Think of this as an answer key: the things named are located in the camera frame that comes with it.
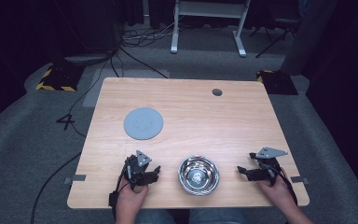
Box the long black floor cable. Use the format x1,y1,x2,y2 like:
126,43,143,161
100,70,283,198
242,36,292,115
30,151,83,224

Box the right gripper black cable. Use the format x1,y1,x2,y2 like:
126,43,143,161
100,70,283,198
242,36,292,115
275,167,299,207

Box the black tripod stand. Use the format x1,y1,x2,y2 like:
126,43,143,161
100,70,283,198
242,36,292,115
249,17,296,59

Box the person's right hand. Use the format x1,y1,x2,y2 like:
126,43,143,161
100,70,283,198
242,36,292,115
257,178,295,208

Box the grey tape piece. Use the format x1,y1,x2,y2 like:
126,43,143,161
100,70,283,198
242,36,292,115
290,175,310,185
63,174,88,185

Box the round grey mat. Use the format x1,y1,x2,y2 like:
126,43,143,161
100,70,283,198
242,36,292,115
123,106,165,141

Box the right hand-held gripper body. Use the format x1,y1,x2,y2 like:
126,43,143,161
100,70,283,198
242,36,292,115
249,147,289,187

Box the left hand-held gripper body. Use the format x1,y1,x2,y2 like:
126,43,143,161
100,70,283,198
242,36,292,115
122,149,155,191

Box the black tape floor mark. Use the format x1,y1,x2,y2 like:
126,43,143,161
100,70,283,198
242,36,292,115
55,113,76,132

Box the white desk frame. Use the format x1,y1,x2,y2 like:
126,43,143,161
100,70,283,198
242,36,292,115
170,0,252,58

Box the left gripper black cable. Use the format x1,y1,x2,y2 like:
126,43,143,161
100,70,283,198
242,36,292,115
107,167,132,219

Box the person's left hand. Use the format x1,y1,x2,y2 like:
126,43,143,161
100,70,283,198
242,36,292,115
115,178,150,210

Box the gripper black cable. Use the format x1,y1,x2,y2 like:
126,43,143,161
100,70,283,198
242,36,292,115
275,167,299,207
107,167,132,219

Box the grey curtain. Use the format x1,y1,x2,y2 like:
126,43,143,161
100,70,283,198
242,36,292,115
280,0,339,77

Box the stainless steel bowl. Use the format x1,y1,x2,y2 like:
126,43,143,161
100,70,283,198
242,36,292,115
177,155,221,197

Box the bundle of floor cables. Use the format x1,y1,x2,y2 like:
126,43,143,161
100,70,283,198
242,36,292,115
119,18,186,49

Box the black yellow striped base plate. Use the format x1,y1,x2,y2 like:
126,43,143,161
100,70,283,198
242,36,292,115
35,63,86,93
255,69,299,96

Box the person's legs in jeans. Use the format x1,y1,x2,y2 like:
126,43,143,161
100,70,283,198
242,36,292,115
135,207,250,224

